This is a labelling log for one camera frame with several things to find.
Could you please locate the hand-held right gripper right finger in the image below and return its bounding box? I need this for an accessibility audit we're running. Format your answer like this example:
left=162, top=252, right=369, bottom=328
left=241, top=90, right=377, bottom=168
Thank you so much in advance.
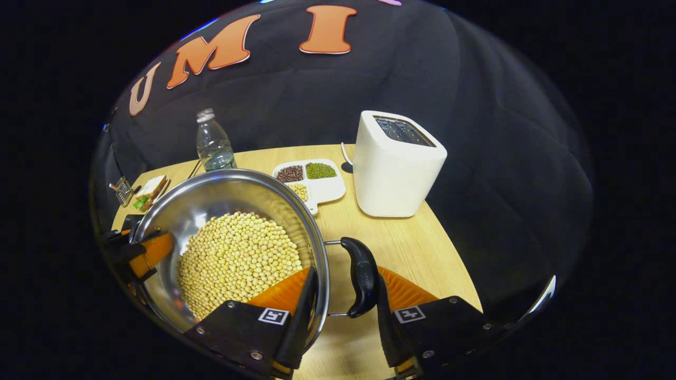
left=375, top=266, right=497, bottom=379

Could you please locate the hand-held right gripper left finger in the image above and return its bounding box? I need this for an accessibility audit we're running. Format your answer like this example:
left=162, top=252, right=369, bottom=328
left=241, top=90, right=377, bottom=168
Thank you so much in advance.
left=183, top=265, right=320, bottom=378

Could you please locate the steel pot with black handles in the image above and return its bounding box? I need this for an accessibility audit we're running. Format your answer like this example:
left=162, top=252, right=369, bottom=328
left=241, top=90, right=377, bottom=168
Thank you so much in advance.
left=129, top=168, right=380, bottom=350

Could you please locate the pile of yellow soybeans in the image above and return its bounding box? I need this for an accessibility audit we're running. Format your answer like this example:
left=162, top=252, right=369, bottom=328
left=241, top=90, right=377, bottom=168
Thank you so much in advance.
left=176, top=211, right=303, bottom=320

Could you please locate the sandwich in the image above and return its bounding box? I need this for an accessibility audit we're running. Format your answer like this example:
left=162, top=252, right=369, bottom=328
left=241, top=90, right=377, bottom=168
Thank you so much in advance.
left=132, top=175, right=171, bottom=212

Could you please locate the clear plastic water bottle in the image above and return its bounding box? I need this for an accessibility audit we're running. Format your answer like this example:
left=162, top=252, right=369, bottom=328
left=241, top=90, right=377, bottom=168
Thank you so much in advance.
left=195, top=108, right=237, bottom=173

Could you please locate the white divided bean dish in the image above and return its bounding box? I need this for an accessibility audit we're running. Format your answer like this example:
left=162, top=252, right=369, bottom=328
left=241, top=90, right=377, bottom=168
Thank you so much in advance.
left=271, top=158, right=347, bottom=216

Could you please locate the white toaster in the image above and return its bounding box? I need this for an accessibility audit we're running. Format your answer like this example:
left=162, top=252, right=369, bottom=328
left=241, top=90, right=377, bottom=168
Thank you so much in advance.
left=352, top=109, right=448, bottom=219

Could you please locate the small wire basket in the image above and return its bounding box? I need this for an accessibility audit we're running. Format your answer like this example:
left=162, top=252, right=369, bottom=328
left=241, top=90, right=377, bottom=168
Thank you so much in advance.
left=109, top=176, right=136, bottom=207

